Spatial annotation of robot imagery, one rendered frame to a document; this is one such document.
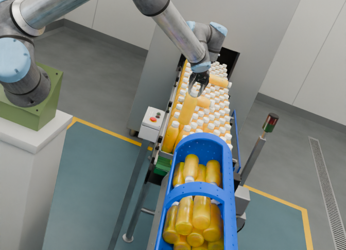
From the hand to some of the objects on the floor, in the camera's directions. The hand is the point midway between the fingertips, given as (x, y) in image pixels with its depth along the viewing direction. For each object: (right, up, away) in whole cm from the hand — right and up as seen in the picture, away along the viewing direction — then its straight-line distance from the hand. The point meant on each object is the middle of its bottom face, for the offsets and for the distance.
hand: (194, 92), depth 191 cm
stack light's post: (+10, -117, +79) cm, 142 cm away
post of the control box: (-54, -104, +61) cm, 132 cm away
